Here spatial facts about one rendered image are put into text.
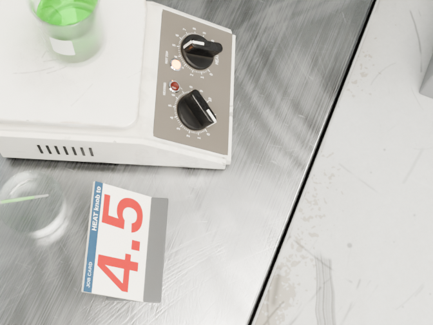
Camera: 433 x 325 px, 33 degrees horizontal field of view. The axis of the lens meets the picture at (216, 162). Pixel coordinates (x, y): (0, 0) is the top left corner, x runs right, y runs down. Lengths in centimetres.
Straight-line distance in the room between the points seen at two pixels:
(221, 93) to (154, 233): 13
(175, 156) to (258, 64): 14
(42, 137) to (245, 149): 18
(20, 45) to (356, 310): 35
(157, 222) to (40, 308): 12
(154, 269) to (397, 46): 31
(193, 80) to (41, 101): 13
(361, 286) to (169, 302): 16
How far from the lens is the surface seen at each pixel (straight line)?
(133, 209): 63
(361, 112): 69
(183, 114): 61
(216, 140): 62
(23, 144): 62
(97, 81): 59
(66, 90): 59
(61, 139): 60
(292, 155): 66
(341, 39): 72
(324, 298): 64
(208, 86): 64
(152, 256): 63
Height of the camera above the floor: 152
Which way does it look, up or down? 71 degrees down
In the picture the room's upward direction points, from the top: 9 degrees clockwise
